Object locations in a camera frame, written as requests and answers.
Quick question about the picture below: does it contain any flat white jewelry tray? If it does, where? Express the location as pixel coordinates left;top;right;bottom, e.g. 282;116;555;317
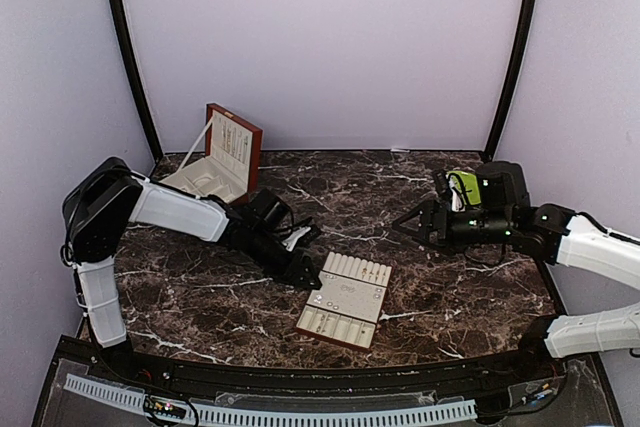
296;252;393;351

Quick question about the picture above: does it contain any left black frame post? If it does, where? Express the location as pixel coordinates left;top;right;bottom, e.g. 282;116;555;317
108;0;164;163

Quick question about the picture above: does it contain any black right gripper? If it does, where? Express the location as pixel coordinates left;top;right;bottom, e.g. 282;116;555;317
393;199;514;256

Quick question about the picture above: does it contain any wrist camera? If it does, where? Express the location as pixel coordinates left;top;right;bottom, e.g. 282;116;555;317
280;217;322;252
432;170;473;212

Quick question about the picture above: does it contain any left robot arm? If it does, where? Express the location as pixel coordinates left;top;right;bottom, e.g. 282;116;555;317
60;157;321;383

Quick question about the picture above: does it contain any black front table rail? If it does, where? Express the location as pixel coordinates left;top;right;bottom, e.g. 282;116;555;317
54;334;566;406

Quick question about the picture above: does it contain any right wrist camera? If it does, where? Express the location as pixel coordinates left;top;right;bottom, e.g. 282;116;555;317
432;170;473;212

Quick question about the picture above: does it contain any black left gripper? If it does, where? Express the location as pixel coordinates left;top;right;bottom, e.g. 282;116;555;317
245;228;322;290

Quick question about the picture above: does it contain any green plate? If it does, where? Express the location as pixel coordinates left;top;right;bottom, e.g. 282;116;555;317
446;170;481;210

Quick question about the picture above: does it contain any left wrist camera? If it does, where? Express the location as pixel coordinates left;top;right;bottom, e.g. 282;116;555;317
280;217;322;252

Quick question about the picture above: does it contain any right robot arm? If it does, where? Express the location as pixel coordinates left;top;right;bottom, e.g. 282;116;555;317
392;161;639;381

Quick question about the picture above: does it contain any red wooden jewelry box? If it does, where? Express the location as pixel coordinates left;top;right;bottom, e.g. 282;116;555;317
161;103;263;204

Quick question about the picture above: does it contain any black frame post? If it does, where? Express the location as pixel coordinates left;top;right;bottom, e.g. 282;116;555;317
108;0;164;163
482;0;536;162

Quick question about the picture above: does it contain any white slotted cable duct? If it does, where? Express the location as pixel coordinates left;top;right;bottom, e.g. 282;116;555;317
63;374;478;426

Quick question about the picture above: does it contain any right black frame post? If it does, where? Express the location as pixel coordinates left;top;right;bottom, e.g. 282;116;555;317
482;0;536;162

